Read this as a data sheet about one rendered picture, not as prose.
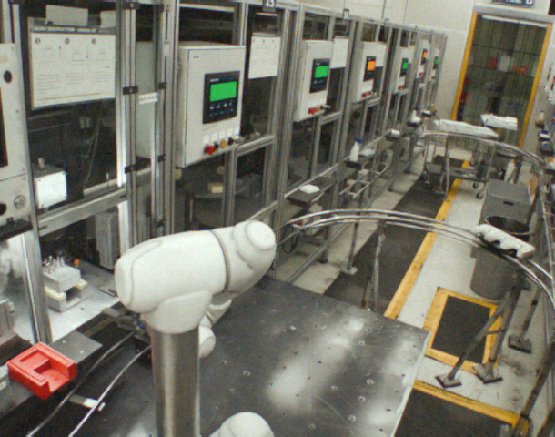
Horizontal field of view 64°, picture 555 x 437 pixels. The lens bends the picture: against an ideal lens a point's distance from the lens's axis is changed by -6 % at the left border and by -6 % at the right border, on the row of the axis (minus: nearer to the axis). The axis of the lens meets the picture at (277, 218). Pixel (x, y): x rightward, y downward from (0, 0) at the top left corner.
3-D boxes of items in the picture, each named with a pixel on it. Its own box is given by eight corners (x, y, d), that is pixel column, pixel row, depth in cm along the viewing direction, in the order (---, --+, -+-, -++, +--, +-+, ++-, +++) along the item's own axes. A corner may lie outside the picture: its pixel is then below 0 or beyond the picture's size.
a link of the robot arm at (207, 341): (163, 350, 145) (186, 320, 153) (204, 370, 139) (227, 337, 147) (155, 331, 138) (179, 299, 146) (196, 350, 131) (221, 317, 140)
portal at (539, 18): (517, 164, 825) (555, 15, 721) (444, 147, 877) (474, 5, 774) (517, 163, 833) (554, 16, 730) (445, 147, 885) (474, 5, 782)
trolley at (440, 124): (423, 191, 618) (438, 120, 580) (418, 178, 670) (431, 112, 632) (487, 200, 609) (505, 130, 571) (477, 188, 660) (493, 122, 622)
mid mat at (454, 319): (495, 381, 281) (496, 380, 281) (412, 352, 303) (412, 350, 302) (503, 307, 365) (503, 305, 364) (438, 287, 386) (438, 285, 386)
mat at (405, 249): (387, 340, 313) (387, 338, 313) (307, 311, 336) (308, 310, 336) (470, 161, 801) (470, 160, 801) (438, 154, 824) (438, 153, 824)
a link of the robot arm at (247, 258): (245, 242, 111) (192, 252, 104) (275, 201, 97) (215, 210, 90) (265, 292, 106) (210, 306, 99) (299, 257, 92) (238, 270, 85)
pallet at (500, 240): (468, 239, 284) (472, 225, 280) (481, 237, 291) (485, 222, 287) (518, 267, 256) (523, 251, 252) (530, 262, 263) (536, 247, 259)
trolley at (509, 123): (507, 186, 685) (524, 123, 647) (469, 178, 700) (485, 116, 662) (501, 171, 759) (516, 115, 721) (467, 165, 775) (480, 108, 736)
